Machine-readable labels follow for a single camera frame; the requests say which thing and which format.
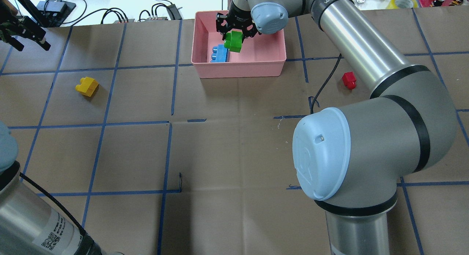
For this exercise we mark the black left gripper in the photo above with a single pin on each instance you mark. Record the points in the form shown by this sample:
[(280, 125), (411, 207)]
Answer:
[(22, 30)]

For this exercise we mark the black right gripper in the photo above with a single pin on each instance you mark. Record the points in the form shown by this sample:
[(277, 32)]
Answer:
[(239, 14)]

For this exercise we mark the green toy block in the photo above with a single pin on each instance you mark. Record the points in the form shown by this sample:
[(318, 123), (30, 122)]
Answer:
[(233, 41)]

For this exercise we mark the blue toy block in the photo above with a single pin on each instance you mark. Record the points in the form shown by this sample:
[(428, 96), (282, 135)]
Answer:
[(220, 54)]

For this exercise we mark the yellow toy block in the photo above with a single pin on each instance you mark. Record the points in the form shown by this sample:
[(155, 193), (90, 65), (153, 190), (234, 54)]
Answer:
[(87, 86)]

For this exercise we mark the red toy block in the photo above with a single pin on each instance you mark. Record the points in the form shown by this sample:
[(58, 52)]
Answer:
[(349, 80)]

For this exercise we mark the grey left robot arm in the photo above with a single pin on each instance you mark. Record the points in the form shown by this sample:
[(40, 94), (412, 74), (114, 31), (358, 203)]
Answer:
[(32, 221)]

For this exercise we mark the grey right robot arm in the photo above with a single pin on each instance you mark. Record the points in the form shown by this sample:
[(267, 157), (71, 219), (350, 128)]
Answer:
[(348, 159)]

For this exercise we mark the pink plastic box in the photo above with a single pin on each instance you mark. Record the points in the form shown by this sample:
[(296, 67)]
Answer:
[(263, 55)]

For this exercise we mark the black power adapter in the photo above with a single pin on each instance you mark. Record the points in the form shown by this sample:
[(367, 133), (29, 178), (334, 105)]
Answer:
[(173, 12)]

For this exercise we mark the yellow tape roll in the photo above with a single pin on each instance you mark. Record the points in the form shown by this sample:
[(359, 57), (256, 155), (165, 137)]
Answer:
[(395, 4)]

